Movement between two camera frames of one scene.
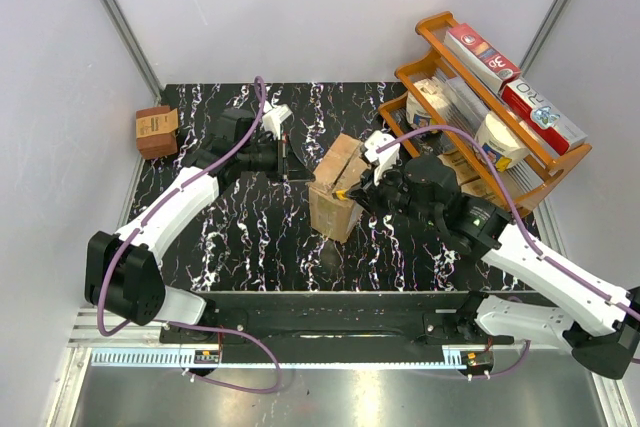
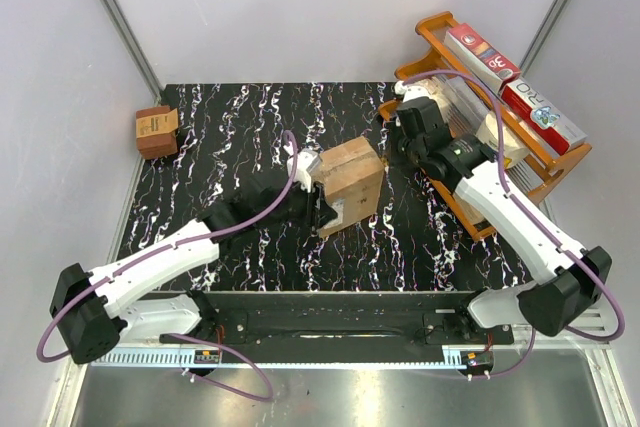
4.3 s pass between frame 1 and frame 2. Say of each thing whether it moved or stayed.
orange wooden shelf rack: stayed
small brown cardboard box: stayed
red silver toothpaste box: stayed
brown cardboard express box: moved
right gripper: moved
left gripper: moved
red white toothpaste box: stayed
